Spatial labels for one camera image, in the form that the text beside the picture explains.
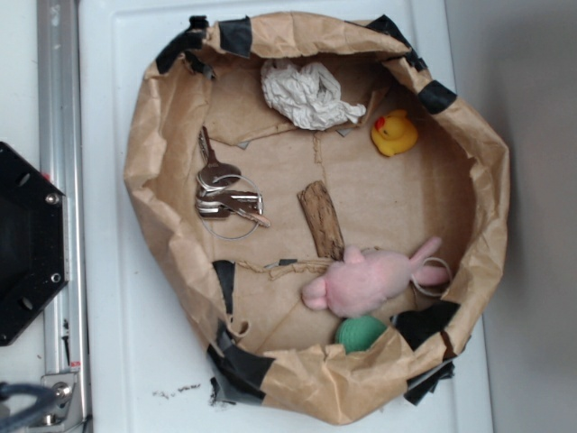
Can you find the silver key bunch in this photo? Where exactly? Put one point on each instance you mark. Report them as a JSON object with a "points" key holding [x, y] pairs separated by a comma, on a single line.
{"points": [[222, 190]]}

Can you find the green ball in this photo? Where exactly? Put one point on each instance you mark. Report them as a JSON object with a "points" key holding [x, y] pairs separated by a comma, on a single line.
{"points": [[359, 334]]}

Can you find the pink plush bunny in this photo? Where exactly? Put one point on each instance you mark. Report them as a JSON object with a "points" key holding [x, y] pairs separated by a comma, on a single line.
{"points": [[363, 281]]}

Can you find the yellow rubber duck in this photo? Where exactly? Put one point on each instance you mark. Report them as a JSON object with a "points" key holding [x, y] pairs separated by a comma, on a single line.
{"points": [[394, 133]]}

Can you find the brown wood piece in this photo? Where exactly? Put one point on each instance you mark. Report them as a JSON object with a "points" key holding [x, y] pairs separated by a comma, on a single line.
{"points": [[322, 220]]}

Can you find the white tray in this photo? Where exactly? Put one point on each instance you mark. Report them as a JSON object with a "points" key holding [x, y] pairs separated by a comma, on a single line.
{"points": [[148, 371]]}

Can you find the aluminium rail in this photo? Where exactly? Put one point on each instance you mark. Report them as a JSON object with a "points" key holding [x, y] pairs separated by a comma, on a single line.
{"points": [[66, 354]]}

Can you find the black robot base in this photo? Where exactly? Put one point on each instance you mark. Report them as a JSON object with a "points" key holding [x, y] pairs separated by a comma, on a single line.
{"points": [[33, 268]]}

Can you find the white paper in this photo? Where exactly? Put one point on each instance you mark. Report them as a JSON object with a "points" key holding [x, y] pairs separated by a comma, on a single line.
{"points": [[309, 96]]}

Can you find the brown paper bag tray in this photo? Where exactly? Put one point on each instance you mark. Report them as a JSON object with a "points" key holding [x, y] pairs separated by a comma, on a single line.
{"points": [[242, 298]]}

